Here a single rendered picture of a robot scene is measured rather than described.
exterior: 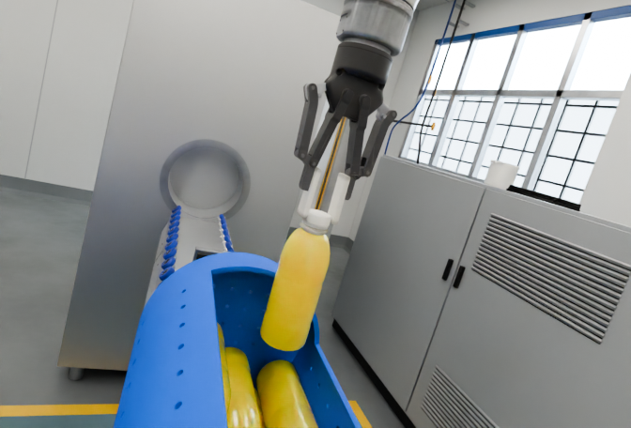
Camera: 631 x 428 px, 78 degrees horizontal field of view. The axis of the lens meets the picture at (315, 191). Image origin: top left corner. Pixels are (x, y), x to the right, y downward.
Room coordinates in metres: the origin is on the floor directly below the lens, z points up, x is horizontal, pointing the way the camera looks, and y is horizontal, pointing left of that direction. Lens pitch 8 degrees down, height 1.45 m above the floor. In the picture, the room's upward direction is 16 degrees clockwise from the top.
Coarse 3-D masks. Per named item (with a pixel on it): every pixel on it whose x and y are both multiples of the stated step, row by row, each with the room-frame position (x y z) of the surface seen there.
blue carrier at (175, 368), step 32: (224, 256) 0.59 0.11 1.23; (256, 256) 0.61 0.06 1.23; (160, 288) 0.56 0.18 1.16; (192, 288) 0.50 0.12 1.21; (224, 288) 0.61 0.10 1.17; (256, 288) 0.62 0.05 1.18; (160, 320) 0.46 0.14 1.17; (192, 320) 0.42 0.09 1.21; (224, 320) 0.61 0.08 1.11; (256, 320) 0.63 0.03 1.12; (160, 352) 0.39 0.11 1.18; (192, 352) 0.37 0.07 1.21; (256, 352) 0.63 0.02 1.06; (288, 352) 0.65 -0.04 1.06; (320, 352) 0.59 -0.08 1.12; (128, 384) 0.40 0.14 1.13; (160, 384) 0.34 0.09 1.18; (192, 384) 0.32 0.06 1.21; (320, 384) 0.56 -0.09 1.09; (128, 416) 0.33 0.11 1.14; (160, 416) 0.30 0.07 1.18; (192, 416) 0.29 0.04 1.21; (224, 416) 0.28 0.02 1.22; (320, 416) 0.52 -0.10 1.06; (352, 416) 0.46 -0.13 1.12
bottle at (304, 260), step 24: (288, 240) 0.53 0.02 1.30; (312, 240) 0.52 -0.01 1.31; (288, 264) 0.51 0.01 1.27; (312, 264) 0.51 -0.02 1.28; (288, 288) 0.51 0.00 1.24; (312, 288) 0.51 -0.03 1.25; (288, 312) 0.51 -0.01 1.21; (312, 312) 0.53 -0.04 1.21; (264, 336) 0.52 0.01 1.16; (288, 336) 0.51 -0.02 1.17
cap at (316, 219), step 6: (312, 210) 0.54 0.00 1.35; (318, 210) 0.55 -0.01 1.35; (312, 216) 0.52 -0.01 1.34; (318, 216) 0.52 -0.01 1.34; (324, 216) 0.53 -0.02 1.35; (330, 216) 0.54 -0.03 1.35; (306, 222) 0.53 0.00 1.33; (312, 222) 0.52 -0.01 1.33; (318, 222) 0.52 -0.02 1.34; (324, 222) 0.52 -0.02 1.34; (318, 228) 0.52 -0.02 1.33; (324, 228) 0.53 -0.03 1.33
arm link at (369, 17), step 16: (352, 0) 0.51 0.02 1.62; (368, 0) 0.50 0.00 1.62; (384, 0) 0.49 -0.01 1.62; (400, 0) 0.50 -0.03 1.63; (352, 16) 0.50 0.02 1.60; (368, 16) 0.50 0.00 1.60; (384, 16) 0.50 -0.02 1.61; (400, 16) 0.50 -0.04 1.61; (336, 32) 0.54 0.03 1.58; (352, 32) 0.50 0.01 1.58; (368, 32) 0.49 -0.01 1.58; (384, 32) 0.50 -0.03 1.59; (400, 32) 0.51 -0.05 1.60; (384, 48) 0.52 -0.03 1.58; (400, 48) 0.52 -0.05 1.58
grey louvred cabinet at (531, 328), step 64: (384, 192) 2.83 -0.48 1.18; (448, 192) 2.26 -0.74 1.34; (512, 192) 1.91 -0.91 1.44; (384, 256) 2.61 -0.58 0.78; (448, 256) 2.11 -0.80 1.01; (512, 256) 1.78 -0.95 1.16; (576, 256) 1.53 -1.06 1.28; (384, 320) 2.42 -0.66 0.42; (448, 320) 1.98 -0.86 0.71; (512, 320) 1.68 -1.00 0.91; (576, 320) 1.45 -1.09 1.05; (384, 384) 2.25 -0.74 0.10; (448, 384) 1.84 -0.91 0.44; (512, 384) 1.58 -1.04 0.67; (576, 384) 1.38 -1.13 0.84
